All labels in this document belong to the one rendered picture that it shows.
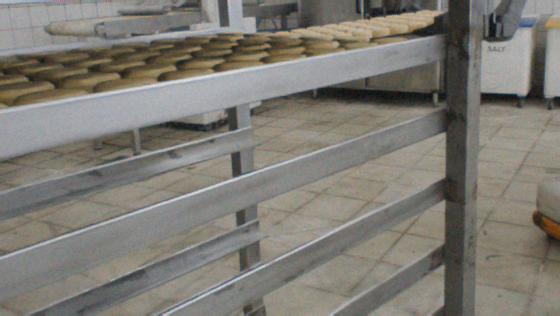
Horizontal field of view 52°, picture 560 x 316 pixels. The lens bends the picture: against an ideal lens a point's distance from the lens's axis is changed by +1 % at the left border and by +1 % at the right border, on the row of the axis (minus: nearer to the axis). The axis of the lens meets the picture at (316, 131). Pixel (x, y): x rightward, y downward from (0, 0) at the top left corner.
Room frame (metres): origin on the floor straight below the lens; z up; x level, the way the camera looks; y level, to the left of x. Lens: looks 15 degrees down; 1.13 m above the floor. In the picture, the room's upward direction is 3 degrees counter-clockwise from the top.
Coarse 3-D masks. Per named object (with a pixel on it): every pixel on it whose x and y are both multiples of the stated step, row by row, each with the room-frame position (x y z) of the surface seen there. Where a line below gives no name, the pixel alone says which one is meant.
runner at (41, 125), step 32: (288, 64) 0.50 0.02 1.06; (320, 64) 0.53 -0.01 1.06; (352, 64) 0.56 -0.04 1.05; (384, 64) 0.60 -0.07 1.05; (416, 64) 0.64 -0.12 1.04; (96, 96) 0.38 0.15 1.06; (128, 96) 0.39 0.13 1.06; (160, 96) 0.41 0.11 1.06; (192, 96) 0.43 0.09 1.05; (224, 96) 0.45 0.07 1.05; (256, 96) 0.47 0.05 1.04; (0, 128) 0.34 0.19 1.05; (32, 128) 0.35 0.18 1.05; (64, 128) 0.36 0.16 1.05; (96, 128) 0.38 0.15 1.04; (128, 128) 0.39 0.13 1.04
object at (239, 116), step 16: (224, 0) 0.99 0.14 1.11; (240, 0) 1.00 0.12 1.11; (224, 16) 0.99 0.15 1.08; (240, 16) 1.00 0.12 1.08; (240, 112) 0.99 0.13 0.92; (240, 128) 0.98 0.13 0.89; (240, 160) 0.98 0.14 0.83; (256, 208) 1.00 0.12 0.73; (240, 224) 0.99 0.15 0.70; (240, 256) 1.00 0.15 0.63; (256, 256) 0.99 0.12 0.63; (256, 304) 0.99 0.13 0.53
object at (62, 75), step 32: (224, 32) 0.92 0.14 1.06; (0, 64) 0.61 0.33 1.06; (32, 64) 0.60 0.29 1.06; (64, 64) 0.64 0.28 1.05; (96, 64) 0.57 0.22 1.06; (128, 64) 0.57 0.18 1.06; (160, 64) 0.55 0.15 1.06; (192, 64) 0.55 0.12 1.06; (224, 64) 0.53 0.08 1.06; (256, 64) 0.52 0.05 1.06; (0, 96) 0.43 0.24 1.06; (32, 96) 0.40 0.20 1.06; (64, 96) 0.40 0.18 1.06
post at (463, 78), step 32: (480, 0) 0.68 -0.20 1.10; (448, 32) 0.68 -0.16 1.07; (480, 32) 0.68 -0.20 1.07; (448, 64) 0.68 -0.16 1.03; (480, 64) 0.68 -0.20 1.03; (448, 96) 0.68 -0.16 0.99; (480, 96) 0.68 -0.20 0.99; (448, 128) 0.68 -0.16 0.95; (448, 160) 0.68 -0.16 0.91; (448, 192) 0.68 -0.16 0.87; (448, 224) 0.68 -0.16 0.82; (448, 256) 0.68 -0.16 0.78; (448, 288) 0.68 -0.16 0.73
